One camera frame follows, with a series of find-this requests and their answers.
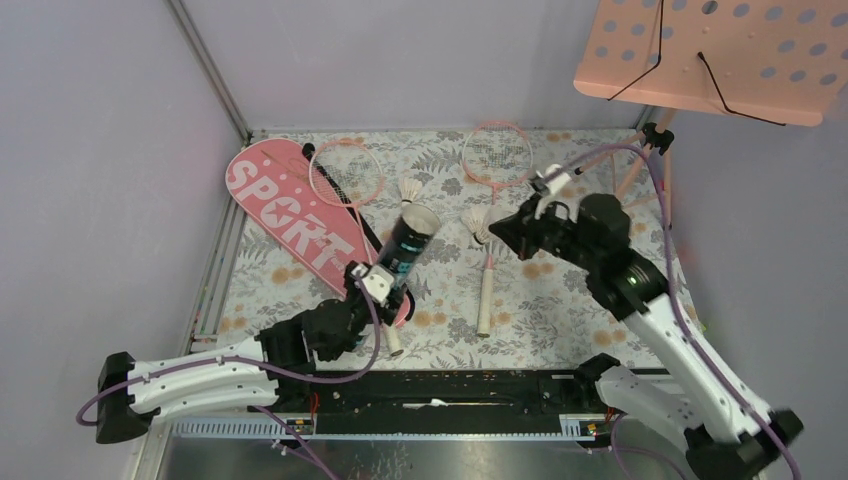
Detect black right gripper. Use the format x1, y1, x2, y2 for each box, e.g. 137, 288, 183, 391
488, 191, 598, 270

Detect white shuttlecock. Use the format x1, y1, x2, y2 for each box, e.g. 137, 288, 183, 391
460, 205, 502, 246
398, 177, 423, 207

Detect black shuttlecock tube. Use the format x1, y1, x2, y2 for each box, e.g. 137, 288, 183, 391
351, 203, 443, 349

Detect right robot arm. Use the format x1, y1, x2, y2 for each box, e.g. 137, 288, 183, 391
489, 194, 803, 479

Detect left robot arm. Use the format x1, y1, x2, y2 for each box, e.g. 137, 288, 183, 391
91, 262, 407, 444

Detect pink badminton racket right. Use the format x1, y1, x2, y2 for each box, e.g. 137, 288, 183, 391
461, 121, 533, 338

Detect pink badminton racket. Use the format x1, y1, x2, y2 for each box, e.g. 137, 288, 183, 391
461, 121, 533, 338
304, 140, 387, 361

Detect pink badminton racket left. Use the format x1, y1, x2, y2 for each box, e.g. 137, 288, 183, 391
304, 140, 387, 361

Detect floral patterned table mat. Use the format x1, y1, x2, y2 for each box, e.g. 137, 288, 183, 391
201, 130, 659, 370

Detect pink sport racket bag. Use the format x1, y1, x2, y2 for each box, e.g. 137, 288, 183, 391
225, 138, 379, 296

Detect pink perforated music stand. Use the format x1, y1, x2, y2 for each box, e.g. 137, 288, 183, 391
574, 0, 847, 161

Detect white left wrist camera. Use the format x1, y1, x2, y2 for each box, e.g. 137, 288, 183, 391
351, 263, 394, 306

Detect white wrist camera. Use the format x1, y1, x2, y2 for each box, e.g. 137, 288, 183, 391
351, 263, 394, 306
530, 164, 571, 220

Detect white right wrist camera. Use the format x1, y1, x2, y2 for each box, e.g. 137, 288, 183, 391
530, 164, 571, 220

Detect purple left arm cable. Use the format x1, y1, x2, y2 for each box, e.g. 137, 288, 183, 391
75, 278, 383, 480

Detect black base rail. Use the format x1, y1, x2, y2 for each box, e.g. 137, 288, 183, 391
182, 354, 641, 439

